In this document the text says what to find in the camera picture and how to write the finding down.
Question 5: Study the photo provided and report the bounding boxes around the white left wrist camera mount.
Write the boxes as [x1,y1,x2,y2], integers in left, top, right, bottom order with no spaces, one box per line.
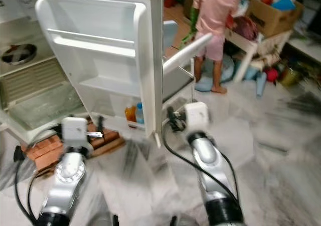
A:
[63,117,89,149]

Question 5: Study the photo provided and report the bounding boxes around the brown cardboard box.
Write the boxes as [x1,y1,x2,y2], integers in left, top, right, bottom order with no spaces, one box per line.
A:
[246,0,304,39]

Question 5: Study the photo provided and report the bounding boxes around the red brick stack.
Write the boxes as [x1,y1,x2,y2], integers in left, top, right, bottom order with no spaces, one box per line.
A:
[23,133,76,172]
[88,128,126,156]

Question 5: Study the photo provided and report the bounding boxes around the clear fridge crisper drawer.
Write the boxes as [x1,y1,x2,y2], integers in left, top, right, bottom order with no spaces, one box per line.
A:
[8,81,87,130]

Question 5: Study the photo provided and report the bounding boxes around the white grey folding chair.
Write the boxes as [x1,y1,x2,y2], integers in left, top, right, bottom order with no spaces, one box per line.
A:
[162,33,214,129]

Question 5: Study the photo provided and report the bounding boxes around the blue plastic basin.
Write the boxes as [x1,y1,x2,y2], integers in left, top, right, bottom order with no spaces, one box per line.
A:
[195,56,235,92]

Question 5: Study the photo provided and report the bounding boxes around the yellow-green pot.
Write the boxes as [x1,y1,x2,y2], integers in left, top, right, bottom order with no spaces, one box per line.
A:
[280,67,301,88]

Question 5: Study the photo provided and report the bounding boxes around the child in pink clothes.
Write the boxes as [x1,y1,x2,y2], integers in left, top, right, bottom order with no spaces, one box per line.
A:
[190,0,242,94]

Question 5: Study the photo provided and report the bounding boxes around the white bench table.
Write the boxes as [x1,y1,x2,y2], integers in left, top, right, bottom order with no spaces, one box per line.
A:
[223,28,294,84]

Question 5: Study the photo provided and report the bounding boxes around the steel bowl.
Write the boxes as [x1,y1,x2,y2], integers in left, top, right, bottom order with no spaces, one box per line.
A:
[3,44,38,65]

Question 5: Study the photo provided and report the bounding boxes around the maroon bag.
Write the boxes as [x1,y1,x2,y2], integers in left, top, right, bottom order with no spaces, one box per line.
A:
[233,17,261,41]

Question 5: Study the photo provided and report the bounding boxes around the silver single door fridge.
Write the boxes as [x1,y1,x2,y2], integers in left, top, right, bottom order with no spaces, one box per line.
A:
[0,0,167,149]

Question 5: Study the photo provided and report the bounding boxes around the grey robot right leg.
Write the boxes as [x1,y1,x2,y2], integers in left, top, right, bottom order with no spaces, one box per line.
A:
[171,216,186,226]

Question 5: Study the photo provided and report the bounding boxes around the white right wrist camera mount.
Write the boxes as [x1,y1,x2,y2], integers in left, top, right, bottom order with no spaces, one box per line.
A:
[184,102,210,135]

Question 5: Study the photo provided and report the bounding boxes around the small black plastic piece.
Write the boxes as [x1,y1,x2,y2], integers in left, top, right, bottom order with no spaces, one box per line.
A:
[14,146,26,161]

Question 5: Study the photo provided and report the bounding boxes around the light blue bottle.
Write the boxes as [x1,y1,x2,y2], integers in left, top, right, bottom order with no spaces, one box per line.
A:
[134,102,144,125]

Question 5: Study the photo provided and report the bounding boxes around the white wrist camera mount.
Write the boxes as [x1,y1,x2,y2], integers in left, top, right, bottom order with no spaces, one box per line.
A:
[63,117,89,149]
[184,102,210,135]

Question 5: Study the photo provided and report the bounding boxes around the red round container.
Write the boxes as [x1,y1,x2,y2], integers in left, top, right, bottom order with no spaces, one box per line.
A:
[263,67,279,83]

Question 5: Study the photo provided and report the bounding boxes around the grey robot leg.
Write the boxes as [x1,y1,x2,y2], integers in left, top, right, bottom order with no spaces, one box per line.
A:
[171,216,186,226]
[88,213,120,226]

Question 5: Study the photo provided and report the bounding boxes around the blue book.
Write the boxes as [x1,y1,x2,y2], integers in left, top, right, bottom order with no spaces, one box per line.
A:
[271,0,296,11]

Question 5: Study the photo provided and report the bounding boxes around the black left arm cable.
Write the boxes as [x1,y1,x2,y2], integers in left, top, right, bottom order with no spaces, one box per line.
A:
[14,128,64,224]

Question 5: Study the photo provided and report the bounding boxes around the grey robot left leg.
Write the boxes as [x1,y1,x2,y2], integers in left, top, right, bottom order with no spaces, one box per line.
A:
[88,213,120,226]

